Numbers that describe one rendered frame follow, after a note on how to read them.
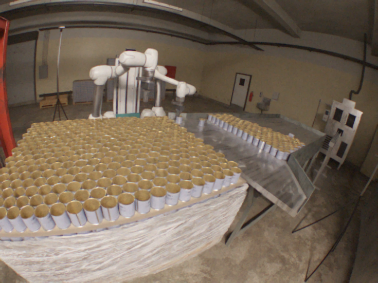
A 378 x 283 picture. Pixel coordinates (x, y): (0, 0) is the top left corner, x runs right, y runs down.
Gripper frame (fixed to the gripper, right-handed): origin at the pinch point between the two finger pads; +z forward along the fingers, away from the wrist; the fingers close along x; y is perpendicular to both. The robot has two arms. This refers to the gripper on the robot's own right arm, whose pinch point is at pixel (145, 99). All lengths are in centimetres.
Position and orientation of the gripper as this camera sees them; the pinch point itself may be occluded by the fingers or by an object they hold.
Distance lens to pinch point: 126.0
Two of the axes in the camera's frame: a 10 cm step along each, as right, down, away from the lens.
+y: 7.2, -1.6, 6.8
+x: -6.8, -3.9, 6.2
